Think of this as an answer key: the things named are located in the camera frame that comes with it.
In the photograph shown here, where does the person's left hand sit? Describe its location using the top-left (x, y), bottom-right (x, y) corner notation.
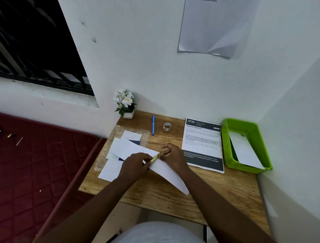
top-left (119, 153), bottom-right (153, 185)

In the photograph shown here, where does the person's right hand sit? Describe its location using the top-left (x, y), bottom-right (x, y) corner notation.
top-left (160, 143), bottom-right (189, 173)

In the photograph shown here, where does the single white envelope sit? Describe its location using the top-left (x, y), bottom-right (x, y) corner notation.
top-left (229, 131), bottom-right (265, 170)
top-left (109, 138), bottom-right (162, 163)

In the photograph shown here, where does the printed paper sheet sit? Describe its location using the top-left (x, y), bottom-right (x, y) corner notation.
top-left (181, 118), bottom-right (225, 174)
top-left (149, 158), bottom-right (190, 196)

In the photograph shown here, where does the stack of white envelopes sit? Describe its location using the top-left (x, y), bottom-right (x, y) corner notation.
top-left (98, 130), bottom-right (142, 183)

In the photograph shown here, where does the green plastic tray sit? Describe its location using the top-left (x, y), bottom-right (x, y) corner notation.
top-left (221, 118), bottom-right (273, 174)

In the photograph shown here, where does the person's right forearm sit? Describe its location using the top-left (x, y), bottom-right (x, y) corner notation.
top-left (179, 166), bottom-right (275, 243)

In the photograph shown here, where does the person's left forearm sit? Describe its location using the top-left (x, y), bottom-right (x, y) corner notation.
top-left (32, 175), bottom-right (135, 243)

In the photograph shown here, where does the clear plastic bag with card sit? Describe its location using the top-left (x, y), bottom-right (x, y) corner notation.
top-left (94, 125), bottom-right (150, 172)

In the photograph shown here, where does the person's grey shirt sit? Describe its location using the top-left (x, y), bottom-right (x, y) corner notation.
top-left (110, 221), bottom-right (208, 243)

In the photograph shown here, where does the potted white flower plant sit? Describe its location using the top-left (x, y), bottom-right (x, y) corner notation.
top-left (113, 89), bottom-right (138, 119)

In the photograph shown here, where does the dark red mattress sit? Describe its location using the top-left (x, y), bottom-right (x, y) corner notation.
top-left (0, 112), bottom-right (107, 243)

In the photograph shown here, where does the dark window with grille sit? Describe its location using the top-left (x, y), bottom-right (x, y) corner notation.
top-left (0, 0), bottom-right (95, 96)

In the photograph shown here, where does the white paper sheet on wall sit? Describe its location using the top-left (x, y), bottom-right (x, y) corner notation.
top-left (178, 0), bottom-right (260, 59)

